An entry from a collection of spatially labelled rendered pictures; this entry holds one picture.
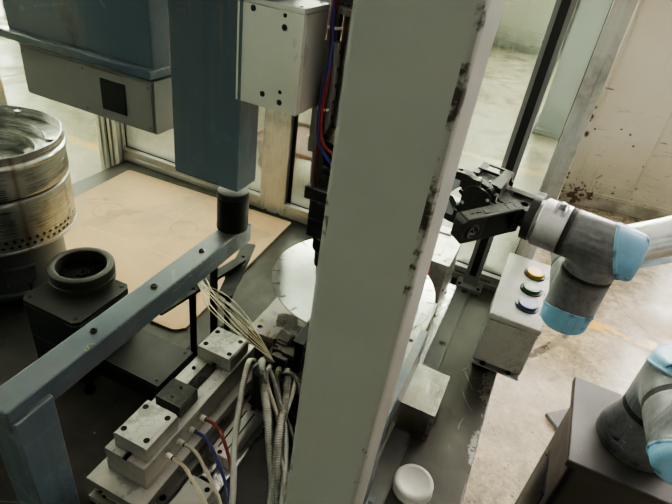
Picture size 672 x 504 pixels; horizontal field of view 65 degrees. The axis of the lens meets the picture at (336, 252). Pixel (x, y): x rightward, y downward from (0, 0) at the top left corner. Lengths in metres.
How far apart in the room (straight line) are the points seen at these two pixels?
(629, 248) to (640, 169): 3.33
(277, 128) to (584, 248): 0.97
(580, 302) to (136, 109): 0.74
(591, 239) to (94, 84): 0.79
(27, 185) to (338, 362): 1.00
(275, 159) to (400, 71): 1.41
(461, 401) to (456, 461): 0.15
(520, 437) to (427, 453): 1.17
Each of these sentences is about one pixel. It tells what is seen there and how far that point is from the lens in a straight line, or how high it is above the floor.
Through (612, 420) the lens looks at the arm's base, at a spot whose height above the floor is 0.80.
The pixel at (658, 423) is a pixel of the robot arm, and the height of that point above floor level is 0.93.
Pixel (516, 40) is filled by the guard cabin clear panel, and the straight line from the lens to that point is 1.30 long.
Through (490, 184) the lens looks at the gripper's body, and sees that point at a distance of 0.86.
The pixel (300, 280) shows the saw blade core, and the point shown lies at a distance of 1.03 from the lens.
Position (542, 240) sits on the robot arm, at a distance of 0.83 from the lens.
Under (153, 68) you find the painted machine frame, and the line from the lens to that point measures 0.87.
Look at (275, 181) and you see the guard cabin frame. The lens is 1.60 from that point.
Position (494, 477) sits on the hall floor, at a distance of 2.05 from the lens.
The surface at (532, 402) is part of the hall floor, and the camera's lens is 2.35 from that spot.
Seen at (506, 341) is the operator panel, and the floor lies 0.84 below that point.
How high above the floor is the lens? 1.57
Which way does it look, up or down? 33 degrees down
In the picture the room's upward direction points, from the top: 9 degrees clockwise
